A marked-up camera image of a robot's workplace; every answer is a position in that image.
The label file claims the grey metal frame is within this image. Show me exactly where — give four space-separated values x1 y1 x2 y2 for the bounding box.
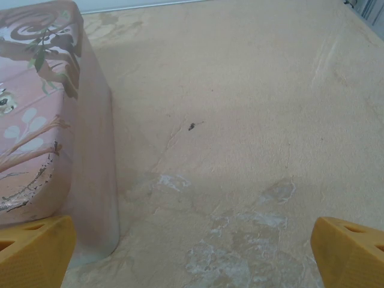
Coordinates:
341 0 384 29

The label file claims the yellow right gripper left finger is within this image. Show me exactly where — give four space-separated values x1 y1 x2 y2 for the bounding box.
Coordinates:
0 215 76 288

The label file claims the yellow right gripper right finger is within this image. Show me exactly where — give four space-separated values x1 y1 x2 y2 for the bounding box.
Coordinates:
310 216 384 288

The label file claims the pink floral tin box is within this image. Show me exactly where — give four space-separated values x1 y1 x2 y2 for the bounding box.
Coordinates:
0 0 121 266

